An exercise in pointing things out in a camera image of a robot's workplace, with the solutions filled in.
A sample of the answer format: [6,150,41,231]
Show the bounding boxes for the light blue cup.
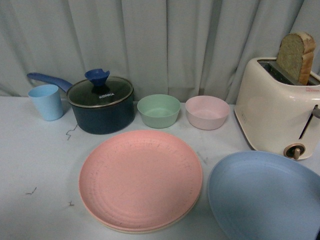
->
[28,84,64,121]

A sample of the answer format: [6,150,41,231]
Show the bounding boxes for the bread slice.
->
[276,32,316,85]

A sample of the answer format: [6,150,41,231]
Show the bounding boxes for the cream toaster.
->
[234,57,320,160]

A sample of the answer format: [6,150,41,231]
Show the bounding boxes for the grey curtain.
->
[0,0,320,104]

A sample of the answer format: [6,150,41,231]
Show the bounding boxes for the glass pot lid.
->
[67,68,134,108]

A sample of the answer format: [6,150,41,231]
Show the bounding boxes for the pink bowl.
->
[185,95,230,131]

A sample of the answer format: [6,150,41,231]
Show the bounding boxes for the pink plate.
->
[78,130,203,231]

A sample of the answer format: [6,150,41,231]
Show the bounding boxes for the blue plate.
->
[207,151,320,240]

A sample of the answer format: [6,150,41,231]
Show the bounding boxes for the green bowl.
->
[137,94,181,129]

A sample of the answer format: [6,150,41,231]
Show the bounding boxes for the dark blue saucepan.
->
[27,72,135,135]

